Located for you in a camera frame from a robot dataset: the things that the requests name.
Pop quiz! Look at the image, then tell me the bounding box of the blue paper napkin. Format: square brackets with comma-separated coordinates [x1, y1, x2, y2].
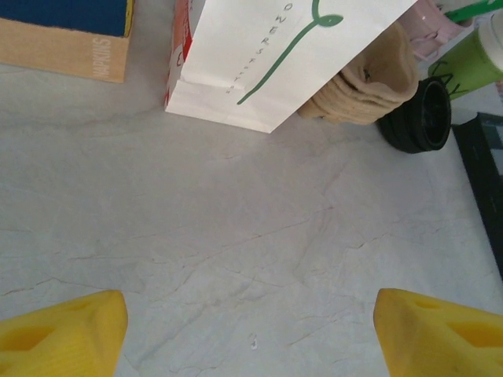
[0, 0, 133, 38]

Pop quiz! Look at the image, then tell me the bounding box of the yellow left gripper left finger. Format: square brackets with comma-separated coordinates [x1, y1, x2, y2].
[0, 289, 129, 377]

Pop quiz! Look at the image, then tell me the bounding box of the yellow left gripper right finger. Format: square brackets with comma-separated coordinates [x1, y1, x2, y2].
[373, 288, 503, 377]

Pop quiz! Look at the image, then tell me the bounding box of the stack of pulp cup carriers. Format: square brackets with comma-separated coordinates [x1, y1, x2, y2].
[297, 20, 419, 126]

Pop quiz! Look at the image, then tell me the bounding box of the white flower print paper bag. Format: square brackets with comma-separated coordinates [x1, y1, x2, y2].
[163, 0, 418, 134]

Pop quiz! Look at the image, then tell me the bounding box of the green plastic straw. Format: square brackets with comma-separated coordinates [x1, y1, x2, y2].
[445, 0, 500, 23]

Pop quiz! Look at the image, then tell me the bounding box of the yellow paper napkin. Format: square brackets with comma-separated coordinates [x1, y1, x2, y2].
[124, 0, 135, 38]

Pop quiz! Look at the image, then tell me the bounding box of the black and white chessboard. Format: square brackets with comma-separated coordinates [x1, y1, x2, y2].
[452, 112, 503, 282]

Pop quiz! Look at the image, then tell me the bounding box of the stack of green paper cups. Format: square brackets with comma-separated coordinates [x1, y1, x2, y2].
[428, 11, 503, 99]

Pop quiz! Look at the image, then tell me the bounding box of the pink metal bucket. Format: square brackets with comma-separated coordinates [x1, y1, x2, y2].
[408, 0, 479, 60]

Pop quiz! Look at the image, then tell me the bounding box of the cardboard napkin box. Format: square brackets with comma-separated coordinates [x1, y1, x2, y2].
[0, 0, 137, 84]

